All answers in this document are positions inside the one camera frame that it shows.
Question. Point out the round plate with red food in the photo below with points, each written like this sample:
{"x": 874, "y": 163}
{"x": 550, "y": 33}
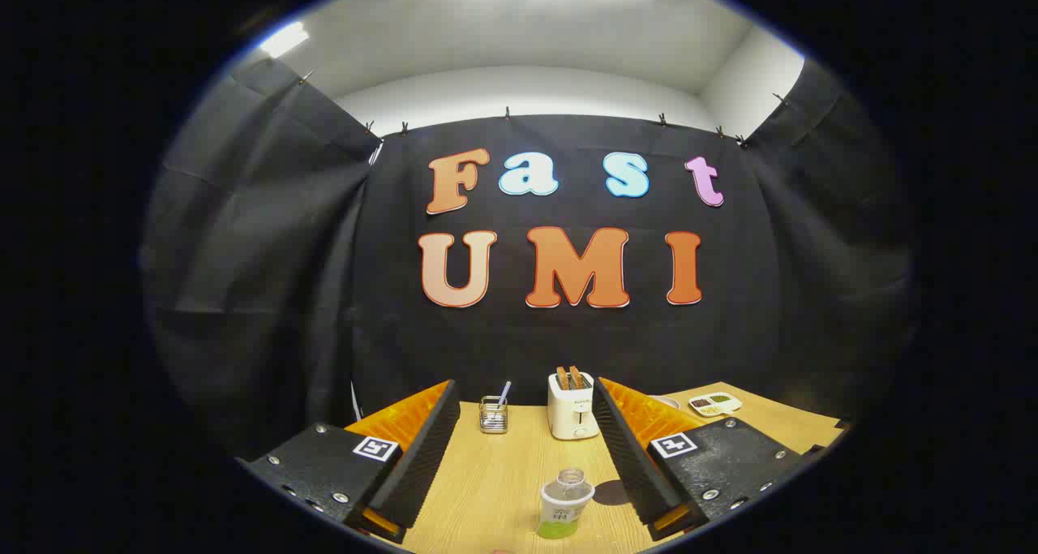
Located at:
{"x": 665, "y": 401}

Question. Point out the striped straw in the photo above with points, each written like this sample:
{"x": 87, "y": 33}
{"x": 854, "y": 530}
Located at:
{"x": 503, "y": 393}

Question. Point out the small ceiling light panel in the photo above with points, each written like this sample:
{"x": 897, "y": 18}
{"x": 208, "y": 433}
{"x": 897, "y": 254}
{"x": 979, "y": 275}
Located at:
{"x": 284, "y": 40}

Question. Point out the cream toaster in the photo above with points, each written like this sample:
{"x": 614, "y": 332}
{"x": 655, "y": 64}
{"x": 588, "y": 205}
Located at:
{"x": 572, "y": 414}

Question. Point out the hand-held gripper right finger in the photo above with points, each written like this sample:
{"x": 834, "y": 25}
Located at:
{"x": 628, "y": 457}

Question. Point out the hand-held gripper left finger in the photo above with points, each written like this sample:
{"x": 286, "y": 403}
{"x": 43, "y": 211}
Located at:
{"x": 422, "y": 457}

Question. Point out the clear plastic juice bottle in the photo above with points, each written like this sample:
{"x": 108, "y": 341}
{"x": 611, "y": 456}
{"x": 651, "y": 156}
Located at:
{"x": 565, "y": 501}

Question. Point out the white divided seed dish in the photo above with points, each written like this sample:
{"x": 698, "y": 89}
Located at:
{"x": 715, "y": 405}

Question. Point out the dark round coaster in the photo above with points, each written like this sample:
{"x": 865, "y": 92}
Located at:
{"x": 610, "y": 493}

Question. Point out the wooden table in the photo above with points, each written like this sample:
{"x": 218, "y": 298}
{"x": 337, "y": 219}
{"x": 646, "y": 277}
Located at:
{"x": 486, "y": 489}

